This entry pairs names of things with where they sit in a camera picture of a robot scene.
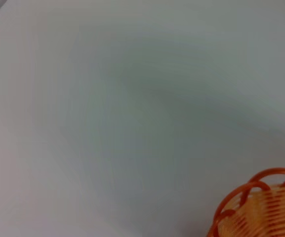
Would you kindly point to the orange plastic woven basket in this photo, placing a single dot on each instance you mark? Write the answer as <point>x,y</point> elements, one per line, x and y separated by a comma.
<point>268,212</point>

